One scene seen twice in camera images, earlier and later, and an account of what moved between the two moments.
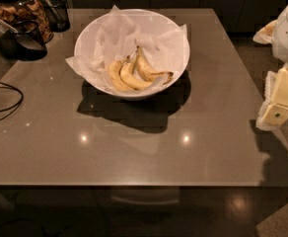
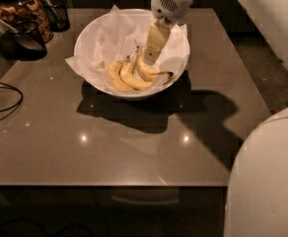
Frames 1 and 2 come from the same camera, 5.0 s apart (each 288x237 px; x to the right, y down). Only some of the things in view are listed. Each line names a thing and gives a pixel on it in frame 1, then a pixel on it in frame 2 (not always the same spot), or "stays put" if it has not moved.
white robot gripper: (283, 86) → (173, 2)
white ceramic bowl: (131, 53) stays put
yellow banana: (114, 74) stays put
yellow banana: (147, 72) stays put
